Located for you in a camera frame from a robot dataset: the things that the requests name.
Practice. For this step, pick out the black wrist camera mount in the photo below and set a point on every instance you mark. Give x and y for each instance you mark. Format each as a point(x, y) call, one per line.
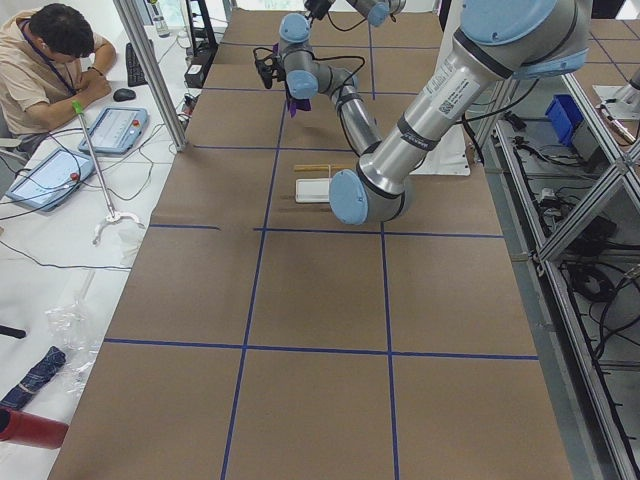
point(267, 66)

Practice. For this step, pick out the blue storage bin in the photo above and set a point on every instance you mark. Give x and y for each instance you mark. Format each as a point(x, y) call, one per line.
point(565, 117)

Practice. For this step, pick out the purple towel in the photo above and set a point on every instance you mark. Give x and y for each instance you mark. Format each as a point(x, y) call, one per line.
point(293, 104)

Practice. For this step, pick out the wooden rack dowel near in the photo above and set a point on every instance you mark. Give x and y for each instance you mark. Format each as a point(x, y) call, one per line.
point(320, 168)

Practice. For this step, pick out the seated person in beige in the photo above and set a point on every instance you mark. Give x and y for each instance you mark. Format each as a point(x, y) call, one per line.
point(50, 59)

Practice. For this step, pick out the teach pendant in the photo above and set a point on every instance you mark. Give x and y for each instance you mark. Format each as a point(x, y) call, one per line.
point(50, 183)
point(116, 129)

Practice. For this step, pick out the black keyboard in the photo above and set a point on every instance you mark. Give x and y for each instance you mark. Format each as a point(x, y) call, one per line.
point(134, 71)

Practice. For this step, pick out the teach pendant near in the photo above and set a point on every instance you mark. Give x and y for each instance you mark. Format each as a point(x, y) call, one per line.
point(50, 183)

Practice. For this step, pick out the folded blue umbrella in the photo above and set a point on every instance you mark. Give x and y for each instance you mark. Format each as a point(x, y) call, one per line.
point(35, 379)

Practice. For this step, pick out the metal reacher grabber stick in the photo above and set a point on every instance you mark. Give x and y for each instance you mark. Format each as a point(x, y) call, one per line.
point(113, 215)

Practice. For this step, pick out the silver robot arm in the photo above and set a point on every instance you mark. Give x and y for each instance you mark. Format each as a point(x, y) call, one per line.
point(307, 76)
point(496, 40)

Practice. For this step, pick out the white towel rack base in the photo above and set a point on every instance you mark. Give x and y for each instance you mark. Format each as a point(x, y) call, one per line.
point(312, 191)

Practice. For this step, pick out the red bottle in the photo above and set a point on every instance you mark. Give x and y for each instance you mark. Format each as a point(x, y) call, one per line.
point(23, 428)

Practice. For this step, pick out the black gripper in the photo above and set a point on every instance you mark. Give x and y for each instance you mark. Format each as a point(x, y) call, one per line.
point(317, 6)

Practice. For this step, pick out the teach pendant far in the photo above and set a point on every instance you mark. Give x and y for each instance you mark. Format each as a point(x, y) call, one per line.
point(116, 129)

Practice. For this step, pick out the aluminium frame post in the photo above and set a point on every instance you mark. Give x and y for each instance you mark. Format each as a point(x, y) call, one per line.
point(135, 30)

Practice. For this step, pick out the black computer mouse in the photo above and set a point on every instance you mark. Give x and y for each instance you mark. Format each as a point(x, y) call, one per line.
point(124, 94)

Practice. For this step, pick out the clear plastic bag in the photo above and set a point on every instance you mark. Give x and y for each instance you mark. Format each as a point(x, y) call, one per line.
point(77, 333)

